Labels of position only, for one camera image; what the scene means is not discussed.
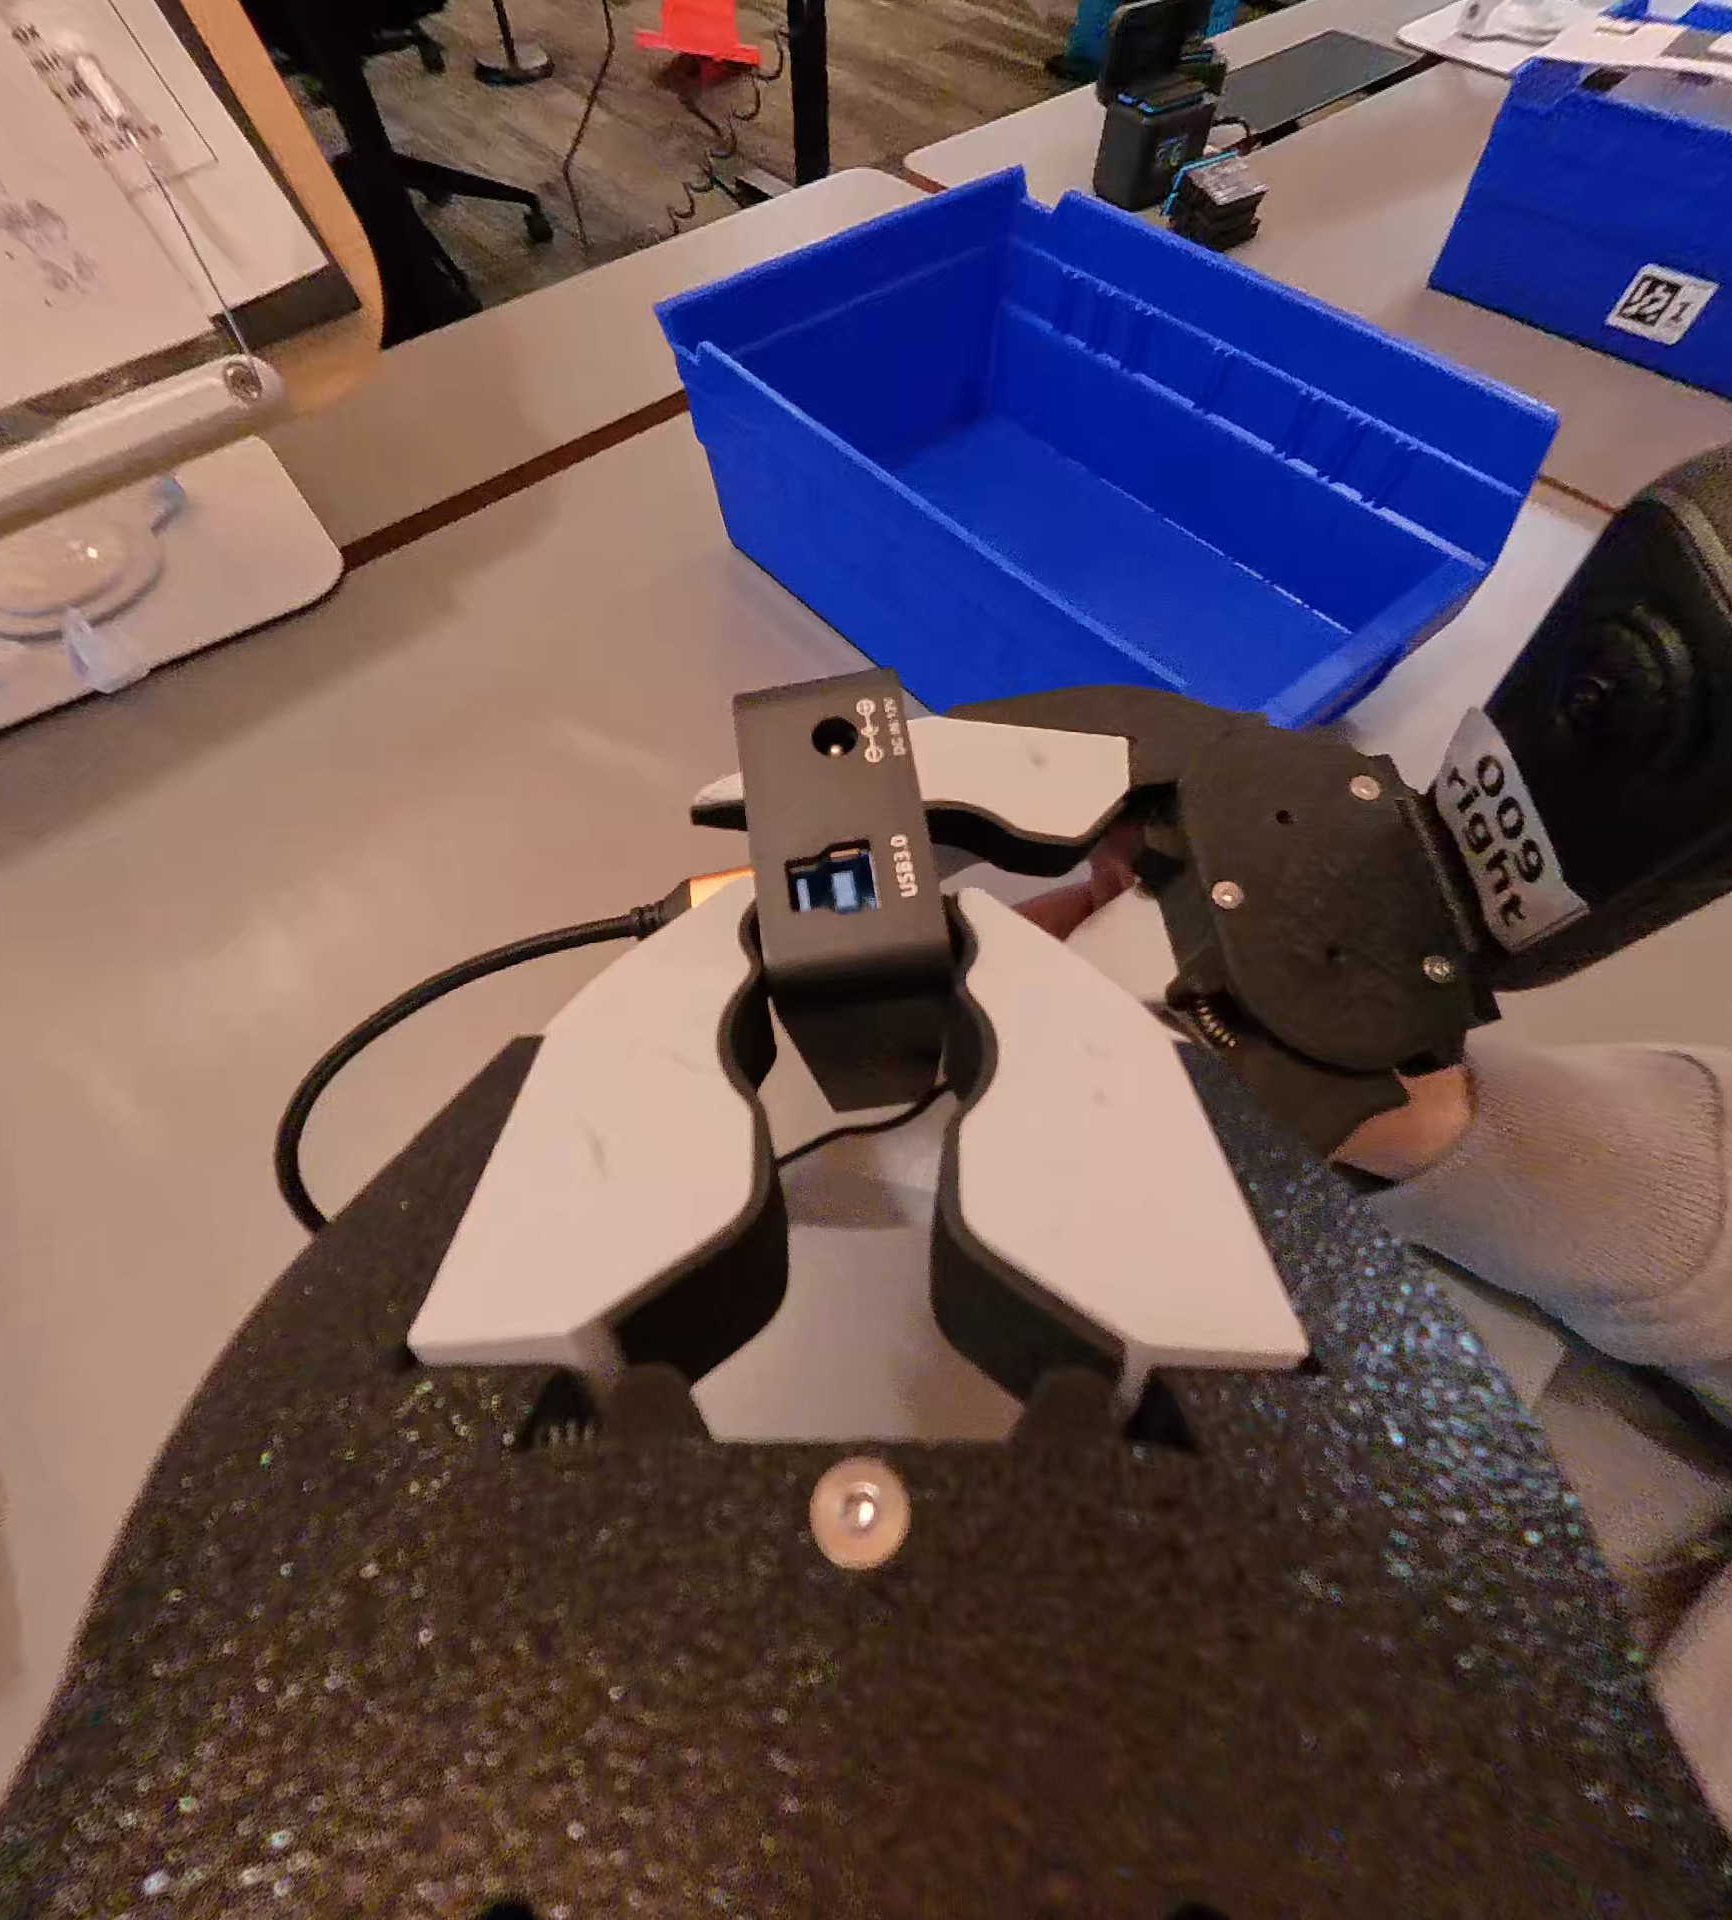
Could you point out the orange traffic cone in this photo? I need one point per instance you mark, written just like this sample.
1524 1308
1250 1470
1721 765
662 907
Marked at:
700 31

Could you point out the black camera charger box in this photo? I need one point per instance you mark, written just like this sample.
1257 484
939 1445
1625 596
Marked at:
1145 121

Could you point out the black usb hub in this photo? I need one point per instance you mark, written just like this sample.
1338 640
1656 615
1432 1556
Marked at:
836 841

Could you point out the black tablet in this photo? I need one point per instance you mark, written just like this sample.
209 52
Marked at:
1309 83

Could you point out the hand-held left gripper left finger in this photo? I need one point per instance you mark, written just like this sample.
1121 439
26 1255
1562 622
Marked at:
611 1140

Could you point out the person's right forearm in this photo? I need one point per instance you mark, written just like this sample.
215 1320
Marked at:
1630 1201

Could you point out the person's right hand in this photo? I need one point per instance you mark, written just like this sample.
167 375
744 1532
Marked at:
1414 1124

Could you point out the white printed paper sheets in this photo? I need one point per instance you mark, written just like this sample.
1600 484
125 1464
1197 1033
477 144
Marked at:
1600 38

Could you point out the grey desk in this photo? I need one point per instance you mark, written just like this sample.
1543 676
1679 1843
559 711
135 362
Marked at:
1347 255
506 691

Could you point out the empty blue plastic bin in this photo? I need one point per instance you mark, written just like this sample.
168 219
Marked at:
1107 511

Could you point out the blue plastic bin with label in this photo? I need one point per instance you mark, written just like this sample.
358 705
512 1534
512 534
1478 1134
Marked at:
1556 210

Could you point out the small black battery case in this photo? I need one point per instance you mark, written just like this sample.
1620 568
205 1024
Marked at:
1219 202

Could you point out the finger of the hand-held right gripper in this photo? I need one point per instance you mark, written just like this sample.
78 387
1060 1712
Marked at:
1025 781

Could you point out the clear document stand with paper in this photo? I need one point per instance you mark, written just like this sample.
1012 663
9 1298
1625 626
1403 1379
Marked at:
56 241

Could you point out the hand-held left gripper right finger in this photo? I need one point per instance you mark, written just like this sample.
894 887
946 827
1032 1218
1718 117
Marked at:
1107 1140

